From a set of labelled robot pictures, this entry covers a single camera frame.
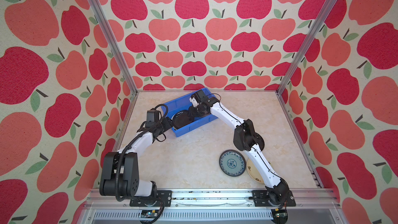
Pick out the black plate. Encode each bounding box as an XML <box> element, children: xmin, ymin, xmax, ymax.
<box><xmin>172</xmin><ymin>110</ymin><xmax>195</xmax><ymax>130</ymax></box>
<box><xmin>255</xmin><ymin>133</ymin><xmax>265</xmax><ymax>151</ymax></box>

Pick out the blue patterned plate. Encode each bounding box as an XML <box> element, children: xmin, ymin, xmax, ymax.
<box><xmin>219</xmin><ymin>149</ymin><xmax>247</xmax><ymax>177</ymax></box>

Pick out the cream yellow plate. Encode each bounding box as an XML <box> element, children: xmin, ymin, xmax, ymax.
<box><xmin>246</xmin><ymin>159</ymin><xmax>264</xmax><ymax>184</ymax></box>

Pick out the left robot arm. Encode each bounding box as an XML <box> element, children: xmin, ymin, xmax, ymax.
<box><xmin>99</xmin><ymin>104</ymin><xmax>173</xmax><ymax>202</ymax></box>

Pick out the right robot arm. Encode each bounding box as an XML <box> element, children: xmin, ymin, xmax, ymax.
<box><xmin>189</xmin><ymin>90</ymin><xmax>290</xmax><ymax>206</ymax></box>

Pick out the blue plastic bin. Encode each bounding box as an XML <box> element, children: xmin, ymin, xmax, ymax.
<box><xmin>165</xmin><ymin>93</ymin><xmax>218</xmax><ymax>137</ymax></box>

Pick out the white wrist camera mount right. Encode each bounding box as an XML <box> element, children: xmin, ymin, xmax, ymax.
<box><xmin>190</xmin><ymin>94</ymin><xmax>201</xmax><ymax>108</ymax></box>

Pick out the aluminium frame post left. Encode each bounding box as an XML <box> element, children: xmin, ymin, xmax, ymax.
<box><xmin>88</xmin><ymin>0</ymin><xmax>138</xmax><ymax>96</ymax></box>

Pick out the aluminium frame post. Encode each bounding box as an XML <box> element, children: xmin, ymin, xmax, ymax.
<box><xmin>88</xmin><ymin>0</ymin><xmax>138</xmax><ymax>96</ymax></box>
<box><xmin>276</xmin><ymin>0</ymin><xmax>337</xmax><ymax>97</ymax></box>

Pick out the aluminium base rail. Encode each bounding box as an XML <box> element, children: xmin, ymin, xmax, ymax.
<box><xmin>77</xmin><ymin>188</ymin><xmax>348</xmax><ymax>224</ymax></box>

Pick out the aluminium frame post right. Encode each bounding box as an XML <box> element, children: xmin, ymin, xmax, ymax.
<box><xmin>276</xmin><ymin>0</ymin><xmax>337</xmax><ymax>97</ymax></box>

